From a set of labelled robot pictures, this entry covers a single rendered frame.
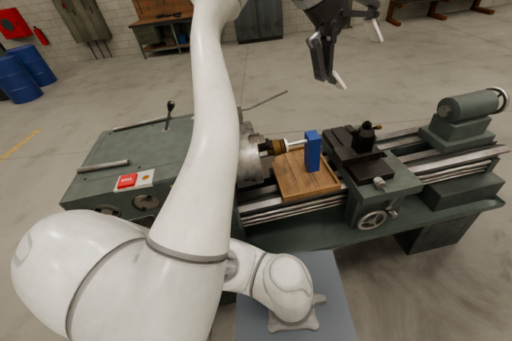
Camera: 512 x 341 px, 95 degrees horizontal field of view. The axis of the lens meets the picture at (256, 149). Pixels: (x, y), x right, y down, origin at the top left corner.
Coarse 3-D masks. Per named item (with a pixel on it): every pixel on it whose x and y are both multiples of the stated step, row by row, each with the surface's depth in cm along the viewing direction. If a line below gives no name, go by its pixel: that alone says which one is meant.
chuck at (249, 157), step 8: (240, 128) 107; (248, 128) 106; (240, 136) 103; (240, 144) 102; (248, 144) 102; (256, 144) 102; (240, 152) 101; (248, 152) 101; (256, 152) 101; (240, 160) 101; (248, 160) 101; (256, 160) 102; (248, 168) 102; (256, 168) 103; (248, 176) 105; (256, 176) 105; (248, 184) 110
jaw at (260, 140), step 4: (248, 136) 104; (252, 136) 104; (256, 136) 105; (260, 136) 105; (252, 140) 103; (256, 140) 105; (260, 140) 105; (264, 140) 104; (252, 144) 102; (260, 144) 105; (264, 144) 106; (268, 144) 109; (272, 144) 112; (260, 148) 110; (264, 148) 111; (268, 148) 112; (272, 148) 113
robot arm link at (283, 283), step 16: (272, 256) 81; (288, 256) 77; (256, 272) 78; (272, 272) 72; (288, 272) 72; (304, 272) 73; (256, 288) 76; (272, 288) 71; (288, 288) 69; (304, 288) 71; (272, 304) 74; (288, 304) 70; (304, 304) 72; (288, 320) 79
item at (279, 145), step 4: (272, 140) 116; (276, 140) 116; (280, 140) 116; (276, 144) 114; (280, 144) 115; (284, 144) 115; (276, 148) 114; (280, 148) 114; (284, 148) 115; (268, 152) 115; (272, 152) 115; (276, 152) 114; (280, 152) 115; (284, 152) 116
